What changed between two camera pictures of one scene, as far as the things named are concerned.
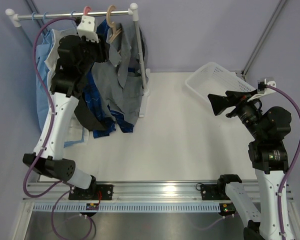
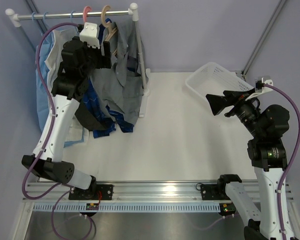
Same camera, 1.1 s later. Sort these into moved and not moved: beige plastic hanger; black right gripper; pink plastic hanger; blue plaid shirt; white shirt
Moved: blue plaid shirt; beige plastic hanger
Not moved: white shirt; black right gripper; pink plastic hanger
